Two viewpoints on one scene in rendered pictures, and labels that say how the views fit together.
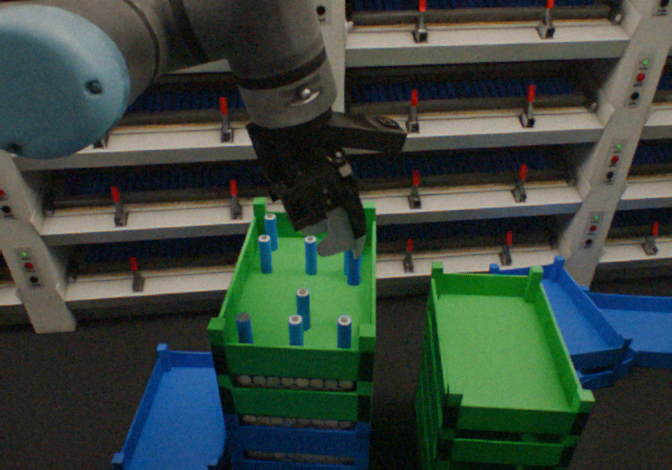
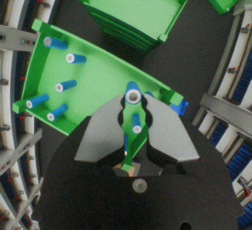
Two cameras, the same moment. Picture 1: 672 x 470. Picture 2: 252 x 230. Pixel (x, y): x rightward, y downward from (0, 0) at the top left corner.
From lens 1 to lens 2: 0.63 m
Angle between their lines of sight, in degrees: 64
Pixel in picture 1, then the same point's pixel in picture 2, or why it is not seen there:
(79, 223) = (9, 139)
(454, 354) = (126, 17)
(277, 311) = not seen: hidden behind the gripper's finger
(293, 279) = (76, 96)
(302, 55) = not seen: outside the picture
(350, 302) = (109, 71)
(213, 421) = not seen: hidden behind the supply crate
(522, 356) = not seen: outside the picture
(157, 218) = (6, 114)
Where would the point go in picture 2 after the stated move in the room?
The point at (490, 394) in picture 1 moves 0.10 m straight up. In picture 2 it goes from (153, 17) to (160, 3)
